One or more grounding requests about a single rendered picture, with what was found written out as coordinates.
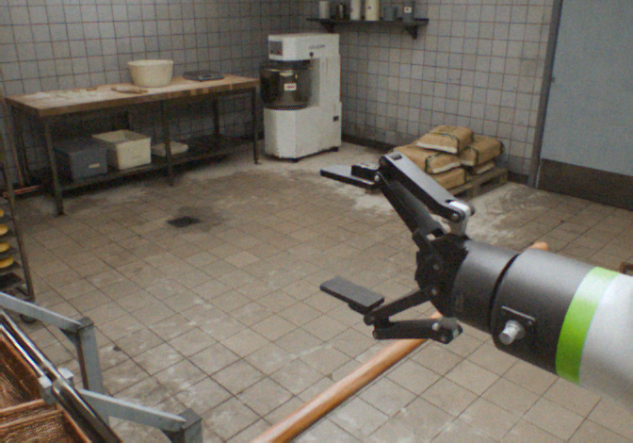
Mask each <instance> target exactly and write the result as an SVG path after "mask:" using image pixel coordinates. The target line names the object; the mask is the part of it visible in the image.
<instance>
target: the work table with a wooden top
mask: <svg viewBox="0 0 633 443"><path fill-rule="evenodd" d="M222 75H224V76H225V77H224V78H222V79H214V80H206V81H203V82H200V81H196V80H191V79H185V78H183V77H182V76H176V77H172V78H171V83H170V85H168V86H163V87H138V86H135V84H134V82H126V83H118V84H109V85H102V86H93V87H97V88H98V89H97V90H90V91H89V92H95V93H96V94H97V95H96V96H89V95H88V94H87V97H85V98H80V97H78V96H75V97H73V99H66V98H60V97H58V96H56V93H58V92H62V93H66V94H67V91H72V92H73V93H79V90H86V89H89V88H93V87H85V88H76V89H67V90H51V91H44V92H43V93H46V94H50V96H46V97H31V96H32V95H35V94H36V93H37V92H35V93H27V94H18V95H10V96H5V102H6V104H8V105H11V110H12V115H13V121H14V125H15V130H16V135H17V140H18V144H19V149H20V155H21V160H22V164H23V169H24V178H25V182H26V187H27V188H28V187H32V182H31V177H30V175H32V176H34V177H36V178H37V179H39V180H41V182H43V183H45V184H46V185H48V186H50V187H52V188H53V189H54V191H55V196H56V201H57V210H58V211H59V212H58V214H59V215H63V214H64V212H63V210H64V207H63V202H62V197H61V191H62V190H66V189H74V188H78V187H82V186H86V185H90V184H94V183H98V182H102V181H106V180H110V179H115V178H119V177H123V176H127V175H130V174H135V173H140V172H147V171H151V170H155V169H159V168H164V167H167V171H168V180H169V182H170V183H169V186H170V187H172V186H174V185H173V183H172V181H173V170H172V165H176V164H180V163H184V162H189V161H192V160H196V159H201V158H205V157H209V156H216V155H220V154H225V153H229V152H232V151H237V150H241V149H245V148H250V147H253V160H255V162H254V164H258V162H257V160H259V155H258V131H257V106H256V87H257V86H260V80H259V79H252V78H247V77H241V76H235V75H229V74H222ZM118 86H122V87H136V88H141V89H142V90H148V91H149V92H142V93H141V94H137V93H125V92H118V91H117V90H112V89H111V88H117V87H118ZM250 92H251V93H252V138H253V142H249V141H246V140H243V139H237V138H233V137H230V136H226V135H223V134H220V133H219V109H218V97H224V96H230V95H237V94H243V93H250ZM79 94H80V93H79ZM211 98H213V108H214V123H215V133H213V134H208V135H203V136H198V137H193V138H188V139H179V140H175V142H180V143H181V144H186V145H187V146H188V149H187V150H186V151H184V152H181V153H177V154H174V155H172V154H171V150H170V131H169V122H168V111H167V105H173V104H180V103H186V102H192V101H199V100H205V99H211ZM148 107H161V113H162V123H163V132H164V141H165V151H166V156H157V155H153V154H151V163H147V164H143V165H138V166H135V167H131V168H126V169H122V170H120V169H117V168H115V167H113V166H110V165H108V164H107V170H108V172H105V173H100V174H96V175H92V176H88V177H83V178H79V179H72V178H71V177H69V176H67V175H65V174H63V173H61V172H58V171H57V164H56V159H55V153H54V147H53V142H52V137H51V131H50V125H49V123H53V122H60V121H66V120H72V119H79V118H85V117H91V116H98V115H104V114H110V113H117V112H124V111H126V116H127V124H128V130H129V131H132V132H134V127H133V120H132V111H131V110H136V109H143V108H148ZM18 110H19V111H22V112H23V113H26V114H28V115H31V116H33V117H36V118H38V119H41V120H42V126H43V132H44V136H45V142H46V148H47V153H48V158H49V164H50V166H47V167H42V168H37V169H33V170H29V167H28V162H27V157H26V152H25V147H24V138H23V133H22V127H21V123H20V118H19V113H18Z"/></svg>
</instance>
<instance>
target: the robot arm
mask: <svg viewBox="0 0 633 443"><path fill-rule="evenodd" d="M379 164H380V166H377V165H373V164H369V163H366V162H361V163H358V164H354V165H351V166H347V165H343V164H339V163H338V164H335V165H332V166H329V167H326V168H322V169H320V176H323V177H326V178H330V179H332V180H335V181H339V182H342V183H346V184H349V185H352V186H355V187H358V188H362V189H367V190H371V191H372V190H375V189H380V191H381V192H382V194H383V195H384V196H385V198H386V199H387V201H388V202H389V203H390V205H391V206H392V207H393V208H394V209H395V210H396V212H397V213H398V215H399V216H400V218H401V219H402V220H403V222H404V223H405V224H406V226H407V227H408V228H409V230H410V231H411V233H412V240H413V241H414V243H415V244H416V246H417V247H418V249H419V251H417V252H416V265H417V268H416V271H415V274H414V280H415V281H416V282H417V284H418V287H419V288H418V289H416V290H414V291H412V292H410V293H407V294H405V295H403V296H401V297H399V298H396V299H394V300H393V301H391V302H389V303H386V304H383V303H384V296H382V295H380V294H378V293H376V292H374V291H371V290H369V289H367V288H365V287H361V286H359V285H357V284H354V283H352V282H351V281H348V280H346V279H344V278H342V277H339V276H335V277H334V278H332V279H330V280H328V281H326V282H324V283H322V284H320V290H321V291H323V292H325V293H327V294H329V295H331V296H333V297H334V298H336V299H339V300H341V301H343V302H345V303H347V304H349V308H350V309H351V310H353V311H356V312H357V313H359V314H361V315H364V323H365V325H367V326H371V325H372V324H373V326H374V330H373V331H372V336H373V337H374V338H375V339H377V340H393V339H432V340H434V341H437V342H440V343H443V344H448V343H450V342H451V341H452V340H453V339H455V338H456V337H457V336H459V335H460V334H461V333H462V332H463V328H462V327H461V325H460V324H459V323H457V320H458V321H459V322H461V323H464V324H466V325H468V326H471V327H473V328H475V329H477V330H480V331H481V332H483V333H486V334H488V335H490V336H492V340H493V342H494V344H495V347H496V348H497V349H498V350H500V351H502V352H504V353H507V354H510V355H512V356H514V357H516V358H519V359H521V360H523V361H525V362H527V363H529V364H531V365H533V366H535V367H538V368H540V369H543V370H546V371H548V372H550V373H552V374H555V375H557V376H559V377H560V378H563V379H565V380H567V381H569V382H572V383H574V384H576V385H578V386H582V387H584V388H586V389H588V390H590V391H591V392H593V393H596V394H598V395H599V396H601V397H603V398H605V399H607V400H609V401H611V402H613V403H615V404H617V405H618V406H620V407H622V408H623V409H624V410H626V411H627V412H629V413H630V414H632V415H633V277H631V276H627V275H624V274H621V273H618V272H615V271H609V270H606V269H603V268H599V267H596V266H594V265H591V264H587V263H584V262H581V261H577V260H574V259H572V258H569V257H565V256H562V255H559V254H553V253H550V252H548V251H544V250H541V249H538V248H529V249H527V250H525V251H523V252H522V253H521V254H519V253H517V252H514V251H511V250H508V249H504V248H501V247H498V246H495V245H493V244H490V243H485V242H480V241H475V240H473V239H471V238H470V237H469V236H468V235H467V234H465V230H466V226H467V222H468V218H469V217H471V216H473V215H474V214H475V212H476V209H475V207H474V206H473V205H471V204H469V203H467V202H465V201H463V200H460V199H458V198H455V197H454V196H452V195H451V194H450V193H449V192H448V191H446V190H445V189H444V188H443V187H442V186H440V185H439V184H438V183H437V182H436V181H434V180H433V179H432V178H431V177H430V176H429V175H427V174H426V173H425V172H424V171H422V170H421V169H420V168H419V167H418V166H417V165H415V164H414V163H413V162H412V161H411V160H410V159H409V158H408V157H406V156H405V155H404V154H403V153H401V152H400V151H396V152H393V153H390V154H387V155H384V156H381V157H380V158H379ZM420 202H421V203H422V204H424V205H425V206H426V207H427V208H428V209H430V210H431V211H432V212H433V213H435V214H436V215H438V216H440V217H442V223H446V224H447V225H448V226H449V227H450V232H449V233H448V232H447V231H446V229H445V228H444V227H443V226H442V224H441V223H440V222H438V221H435V220H434V219H433V218H432V217H431V215H430V214H429V212H428V211H427V210H426V208H425V207H424V206H423V205H422V204H421V203H420ZM428 235H434V237H435V238H434V239H432V240H429V239H428V238H427V236H428ZM428 301H430V302H431V303H432V305H433V306H434V307H435V308H436V310H437V311H438V312H439V313H440V314H441V315H442V316H440V317H439V318H434V319H418V320H389V317H391V316H394V315H396V314H397V313H400V312H402V311H404V310H407V309H409V308H412V307H416V306H418V305H420V304H423V303H425V302H428ZM381 304H383V305H381Z"/></svg>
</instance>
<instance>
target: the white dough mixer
mask: <svg viewBox="0 0 633 443"><path fill-rule="evenodd" d="M268 46H269V59H268V60H266V61H264V62H262V63H261V64H260V65H259V67H258V70H259V80H260V98H261V100H262V102H263V103H265V104H266V105H265V107H264V129H265V154H266V155H268V156H274V157H277V158H293V162H294V163H298V162H299V157H300V156H307V155H310V154H313V153H317V152H321V151H324V150H328V149H332V148H333V152H338V147H339V146H341V106H342V103H341V102H339V94H340V55H339V34H330V33H316V32H312V33H298V34H283V35H269V36H268ZM274 59H276V60H278V62H274V61H272V60H274ZM276 60H275V61H276ZM279 60H281V61H279ZM288 61H291V62H293V64H292V63H291V64H289V63H287V62H288ZM280 62H281V64H280ZM271 63H272V64H271ZM273 63H274V64H273ZM275 63H279V64H275ZM262 64H263V65H262ZM264 64H267V65H264Z"/></svg>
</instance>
